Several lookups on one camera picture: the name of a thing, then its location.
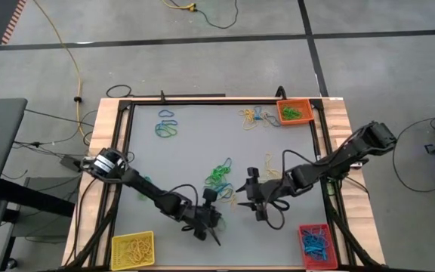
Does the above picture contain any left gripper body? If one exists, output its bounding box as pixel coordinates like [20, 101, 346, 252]
[177, 187, 223, 237]

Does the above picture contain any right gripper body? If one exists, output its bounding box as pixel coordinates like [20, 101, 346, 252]
[245, 167, 294, 212]

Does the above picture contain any grey table mat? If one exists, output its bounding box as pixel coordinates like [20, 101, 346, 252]
[113, 104, 334, 267]

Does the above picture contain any yellow plastic basket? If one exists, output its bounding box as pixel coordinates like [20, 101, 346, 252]
[110, 230, 156, 272]

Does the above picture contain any orange plastic basket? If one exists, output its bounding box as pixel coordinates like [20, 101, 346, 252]
[276, 97, 315, 126]

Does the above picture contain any red plastic basket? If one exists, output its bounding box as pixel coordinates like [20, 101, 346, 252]
[298, 223, 339, 271]

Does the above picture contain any black metal bar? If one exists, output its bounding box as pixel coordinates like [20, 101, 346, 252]
[130, 90, 227, 100]

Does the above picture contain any long black cable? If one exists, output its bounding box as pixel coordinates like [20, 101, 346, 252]
[392, 117, 435, 193]

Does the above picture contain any black cable loop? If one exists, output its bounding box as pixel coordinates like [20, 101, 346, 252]
[106, 84, 134, 98]

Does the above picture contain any black floor cable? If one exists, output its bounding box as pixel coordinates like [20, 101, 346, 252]
[194, 0, 239, 30]

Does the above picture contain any black desk leg frame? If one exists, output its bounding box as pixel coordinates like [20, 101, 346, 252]
[0, 177, 77, 272]

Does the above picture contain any yellow power cable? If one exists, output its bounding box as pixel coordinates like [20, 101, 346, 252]
[32, 0, 90, 144]

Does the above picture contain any yellow extension cord plug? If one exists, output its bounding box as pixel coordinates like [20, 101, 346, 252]
[160, 0, 198, 12]

